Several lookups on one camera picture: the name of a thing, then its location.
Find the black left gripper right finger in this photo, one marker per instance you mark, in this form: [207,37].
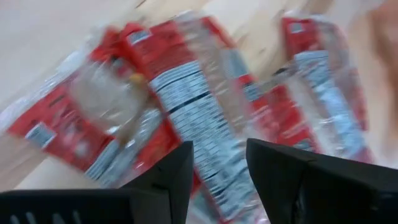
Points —
[311,189]

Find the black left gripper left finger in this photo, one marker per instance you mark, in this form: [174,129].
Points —
[149,199]

